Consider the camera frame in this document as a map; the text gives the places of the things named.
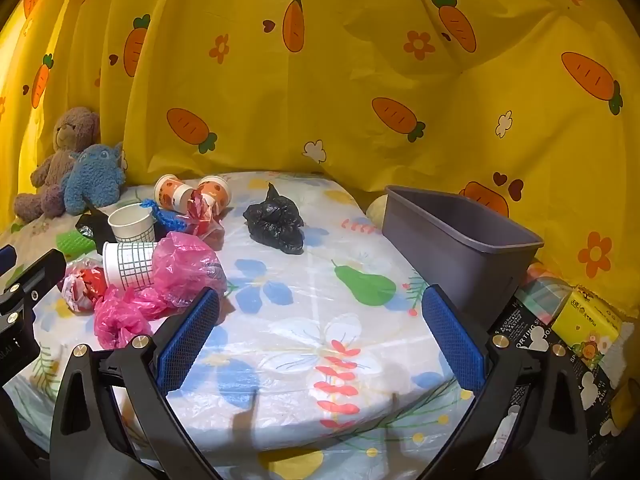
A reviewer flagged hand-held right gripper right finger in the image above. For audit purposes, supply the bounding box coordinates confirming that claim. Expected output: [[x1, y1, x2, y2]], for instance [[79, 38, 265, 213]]
[[415, 284, 593, 480]]

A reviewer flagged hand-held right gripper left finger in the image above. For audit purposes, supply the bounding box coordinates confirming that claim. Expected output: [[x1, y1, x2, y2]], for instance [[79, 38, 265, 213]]
[[50, 287, 223, 480]]

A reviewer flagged red and white plastic bag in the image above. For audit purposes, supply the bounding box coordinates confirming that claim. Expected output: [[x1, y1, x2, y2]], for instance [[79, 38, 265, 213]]
[[59, 255, 108, 313]]

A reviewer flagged green foam net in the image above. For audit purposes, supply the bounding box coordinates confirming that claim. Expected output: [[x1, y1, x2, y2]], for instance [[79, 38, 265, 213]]
[[55, 230, 97, 253]]

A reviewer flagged large pink plastic bag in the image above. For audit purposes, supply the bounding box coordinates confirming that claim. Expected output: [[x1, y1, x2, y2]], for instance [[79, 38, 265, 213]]
[[151, 231, 227, 311]]

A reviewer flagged small pink plastic bag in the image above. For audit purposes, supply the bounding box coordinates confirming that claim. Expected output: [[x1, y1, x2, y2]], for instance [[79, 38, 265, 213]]
[[93, 285, 171, 350]]

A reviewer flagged small black plastic scrap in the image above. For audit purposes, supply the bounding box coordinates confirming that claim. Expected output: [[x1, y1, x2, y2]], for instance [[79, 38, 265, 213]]
[[75, 210, 116, 243]]

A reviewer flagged white grid paper cup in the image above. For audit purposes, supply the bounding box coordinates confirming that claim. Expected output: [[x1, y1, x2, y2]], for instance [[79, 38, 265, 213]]
[[101, 241, 160, 292], [107, 205, 156, 245]]

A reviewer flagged purple plastic bin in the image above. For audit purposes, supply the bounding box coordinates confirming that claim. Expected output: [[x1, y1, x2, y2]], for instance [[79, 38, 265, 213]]
[[382, 185, 545, 321]]

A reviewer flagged red wrapper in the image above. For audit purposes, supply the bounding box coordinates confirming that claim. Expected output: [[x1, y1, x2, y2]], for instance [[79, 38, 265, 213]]
[[186, 192, 226, 238]]

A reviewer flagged black plastic bag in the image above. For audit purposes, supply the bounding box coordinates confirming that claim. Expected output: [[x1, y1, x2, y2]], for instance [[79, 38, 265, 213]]
[[243, 182, 306, 256]]

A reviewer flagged orange paper cup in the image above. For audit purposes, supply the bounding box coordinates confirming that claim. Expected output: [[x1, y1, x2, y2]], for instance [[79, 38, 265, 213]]
[[153, 174, 196, 212], [195, 175, 233, 211]]

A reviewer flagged black printed box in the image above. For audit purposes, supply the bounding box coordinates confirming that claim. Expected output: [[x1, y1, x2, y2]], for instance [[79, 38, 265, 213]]
[[487, 295, 631, 480]]

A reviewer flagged pastel checkered cloth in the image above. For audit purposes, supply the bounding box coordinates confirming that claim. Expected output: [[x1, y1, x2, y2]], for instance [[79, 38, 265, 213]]
[[517, 260, 576, 326]]

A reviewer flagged floral plastic tablecloth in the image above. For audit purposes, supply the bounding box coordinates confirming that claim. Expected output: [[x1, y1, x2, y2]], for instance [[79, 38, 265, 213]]
[[0, 170, 501, 480]]

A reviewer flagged blue plush toy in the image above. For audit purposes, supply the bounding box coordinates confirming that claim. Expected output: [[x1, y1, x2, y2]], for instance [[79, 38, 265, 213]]
[[64, 142, 128, 216]]

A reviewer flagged yellow tissue pack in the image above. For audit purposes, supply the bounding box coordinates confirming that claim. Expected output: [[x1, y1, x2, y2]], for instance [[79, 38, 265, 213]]
[[551, 285, 623, 373]]

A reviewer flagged purple teddy bear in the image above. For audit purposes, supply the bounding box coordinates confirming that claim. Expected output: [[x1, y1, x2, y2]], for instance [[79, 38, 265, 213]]
[[14, 106, 101, 223]]

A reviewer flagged yellow carrot print curtain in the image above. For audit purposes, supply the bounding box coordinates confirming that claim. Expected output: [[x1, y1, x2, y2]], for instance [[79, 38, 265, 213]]
[[0, 0, 640, 311]]

